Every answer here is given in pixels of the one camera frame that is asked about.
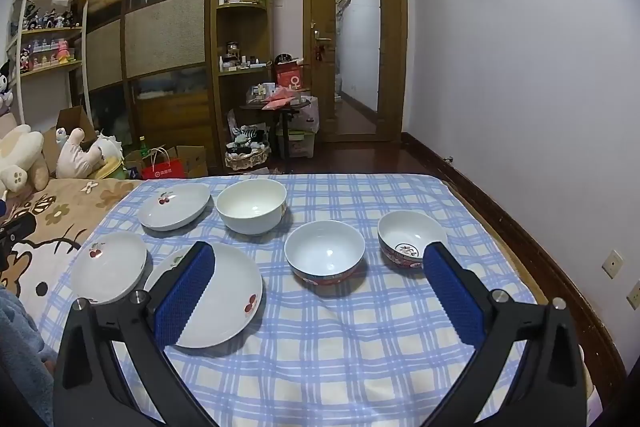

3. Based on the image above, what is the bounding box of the blue checked cloth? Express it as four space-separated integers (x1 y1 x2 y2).
39 173 601 427

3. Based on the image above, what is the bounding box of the large plain white bowl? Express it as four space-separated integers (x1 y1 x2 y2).
215 178 288 236

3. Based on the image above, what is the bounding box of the clear storage box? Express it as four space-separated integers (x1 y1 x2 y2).
276 129 317 159

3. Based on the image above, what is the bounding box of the row of small figurines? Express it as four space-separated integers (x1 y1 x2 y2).
20 0 83 70

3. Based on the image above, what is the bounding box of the blue fleece clothing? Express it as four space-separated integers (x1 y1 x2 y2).
0 287 56 427

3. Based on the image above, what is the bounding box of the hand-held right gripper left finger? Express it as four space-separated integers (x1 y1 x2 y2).
52 241 221 427

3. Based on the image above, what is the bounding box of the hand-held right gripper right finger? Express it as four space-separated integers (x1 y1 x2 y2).
422 241 586 427

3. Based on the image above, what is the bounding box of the red bowl with printed inside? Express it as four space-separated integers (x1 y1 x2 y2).
377 210 449 271

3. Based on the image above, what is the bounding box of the yellow green plush toy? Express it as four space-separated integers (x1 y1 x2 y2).
97 159 128 180

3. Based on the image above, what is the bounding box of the white plastic bag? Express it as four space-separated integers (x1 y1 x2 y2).
287 94 321 134

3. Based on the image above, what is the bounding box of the pink cloth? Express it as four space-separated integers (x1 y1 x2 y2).
262 89 301 110

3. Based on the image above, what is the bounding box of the wooden corner shelf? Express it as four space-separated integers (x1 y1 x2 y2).
214 0 275 172

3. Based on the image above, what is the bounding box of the white shelf rack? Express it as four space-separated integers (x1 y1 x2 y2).
5 0 92 118

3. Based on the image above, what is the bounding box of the large white cherry print plate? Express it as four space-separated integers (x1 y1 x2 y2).
142 241 264 350

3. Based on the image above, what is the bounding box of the wicker basket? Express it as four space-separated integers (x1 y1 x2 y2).
224 144 272 172

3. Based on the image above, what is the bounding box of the black white plush doll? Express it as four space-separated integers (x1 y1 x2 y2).
0 59 16 115

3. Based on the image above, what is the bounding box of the pink plush toy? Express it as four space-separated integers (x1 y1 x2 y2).
55 127 103 180

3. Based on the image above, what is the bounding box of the cream plush toy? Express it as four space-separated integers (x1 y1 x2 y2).
0 124 51 195

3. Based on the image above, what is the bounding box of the white spiky plush toy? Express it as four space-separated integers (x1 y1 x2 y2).
95 133 125 168

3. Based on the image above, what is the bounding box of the wooden wardrobe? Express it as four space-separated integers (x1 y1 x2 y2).
74 0 223 172

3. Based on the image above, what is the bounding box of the small cardboard box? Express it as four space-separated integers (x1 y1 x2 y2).
167 146 208 179

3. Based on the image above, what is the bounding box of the small folding table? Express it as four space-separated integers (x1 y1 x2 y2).
240 99 313 172

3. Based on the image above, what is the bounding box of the open cardboard box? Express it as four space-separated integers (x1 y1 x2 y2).
42 106 98 162

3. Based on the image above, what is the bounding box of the white bowl with red outside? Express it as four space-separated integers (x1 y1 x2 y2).
284 220 367 288

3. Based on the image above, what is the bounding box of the red box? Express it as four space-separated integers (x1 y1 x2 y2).
272 57 305 90

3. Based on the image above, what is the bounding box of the brown cartoon blanket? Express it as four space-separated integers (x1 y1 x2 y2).
0 177 146 308

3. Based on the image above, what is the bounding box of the red paper bag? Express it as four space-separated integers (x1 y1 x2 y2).
141 148 187 180

